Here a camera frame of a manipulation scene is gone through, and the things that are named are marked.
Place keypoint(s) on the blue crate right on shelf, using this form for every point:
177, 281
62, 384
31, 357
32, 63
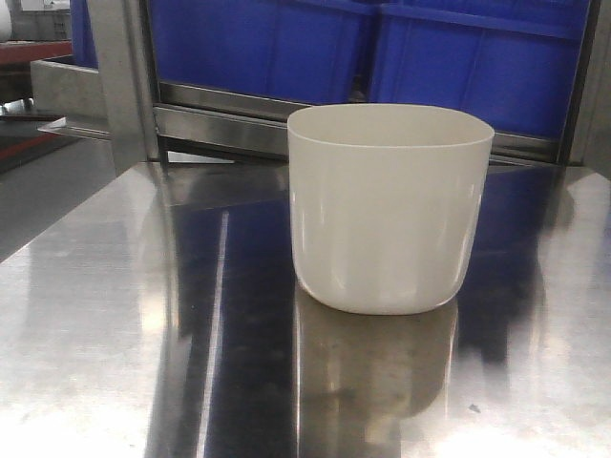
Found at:
510, 63

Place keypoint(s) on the blue crate on shelf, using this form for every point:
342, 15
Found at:
510, 63
304, 51

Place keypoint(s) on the stainless steel shelf frame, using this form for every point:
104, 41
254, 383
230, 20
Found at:
122, 101

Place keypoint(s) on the white plastic bin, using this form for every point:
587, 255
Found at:
384, 203

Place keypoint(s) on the blue crate left on shelf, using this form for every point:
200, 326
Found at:
304, 51

